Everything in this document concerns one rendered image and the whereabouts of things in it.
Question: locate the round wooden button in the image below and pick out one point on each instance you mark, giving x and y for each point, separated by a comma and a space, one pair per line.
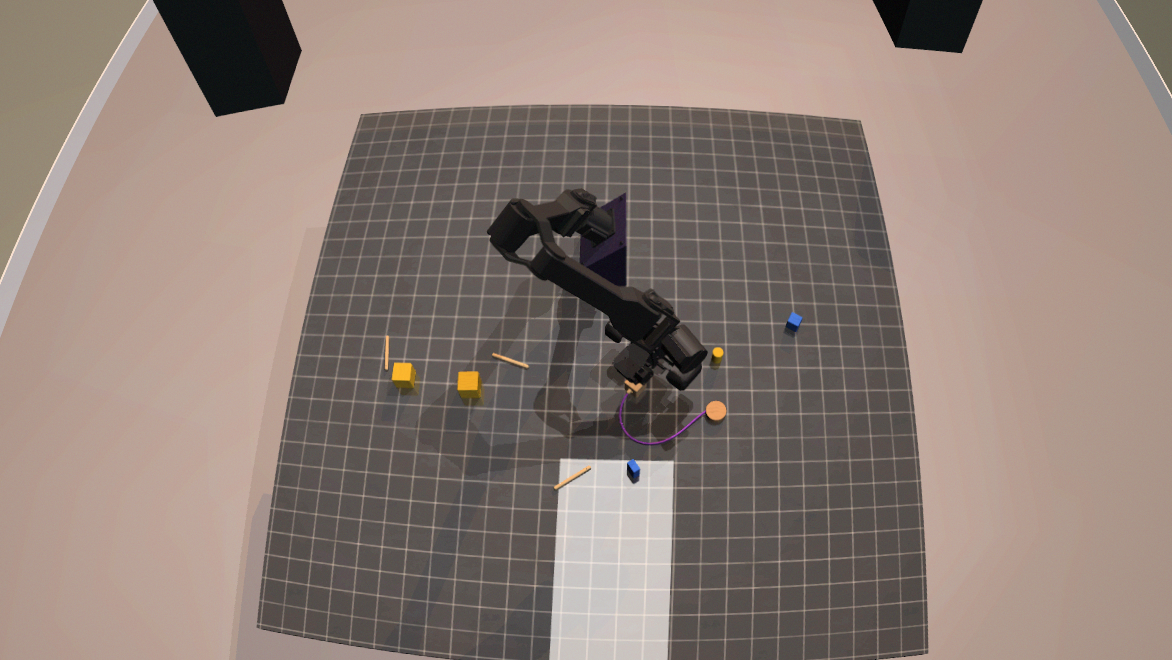
715, 411

